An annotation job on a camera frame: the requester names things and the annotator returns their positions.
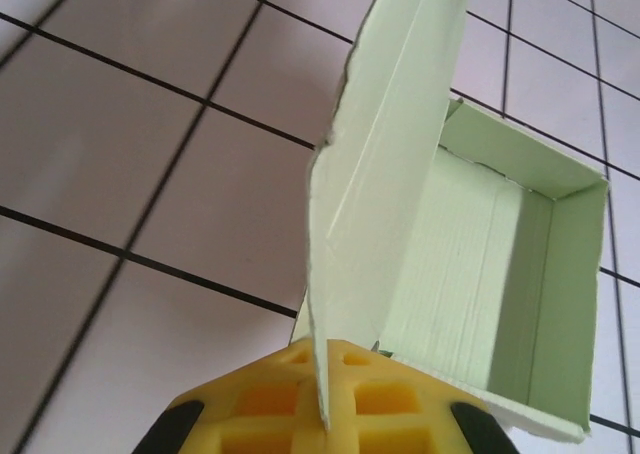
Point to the pale green paper box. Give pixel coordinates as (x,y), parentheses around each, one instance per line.
(390,149)

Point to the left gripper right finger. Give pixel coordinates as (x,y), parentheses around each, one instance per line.
(400,409)

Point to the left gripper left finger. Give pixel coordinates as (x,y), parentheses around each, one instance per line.
(250,404)

